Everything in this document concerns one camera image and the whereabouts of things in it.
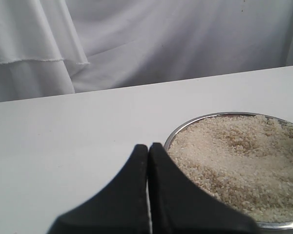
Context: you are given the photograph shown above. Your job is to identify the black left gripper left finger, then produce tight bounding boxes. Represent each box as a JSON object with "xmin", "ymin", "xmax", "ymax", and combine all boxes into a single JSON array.
[{"xmin": 48, "ymin": 144, "xmax": 149, "ymax": 234}]

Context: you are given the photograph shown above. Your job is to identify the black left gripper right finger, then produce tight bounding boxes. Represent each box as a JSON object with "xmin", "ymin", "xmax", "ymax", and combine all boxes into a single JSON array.
[{"xmin": 148, "ymin": 143, "xmax": 261, "ymax": 234}]

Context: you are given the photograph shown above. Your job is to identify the metal plate of rice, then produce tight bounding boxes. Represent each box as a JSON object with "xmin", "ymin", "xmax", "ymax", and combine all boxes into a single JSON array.
[{"xmin": 163, "ymin": 112, "xmax": 293, "ymax": 231}]

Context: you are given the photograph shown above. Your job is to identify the white rice grains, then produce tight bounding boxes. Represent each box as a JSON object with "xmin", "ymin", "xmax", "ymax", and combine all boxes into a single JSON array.
[{"xmin": 166, "ymin": 114, "xmax": 293, "ymax": 224}]

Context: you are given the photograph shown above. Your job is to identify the white backdrop curtain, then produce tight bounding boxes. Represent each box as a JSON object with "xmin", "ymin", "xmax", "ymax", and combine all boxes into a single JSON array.
[{"xmin": 0, "ymin": 0, "xmax": 293, "ymax": 102}]

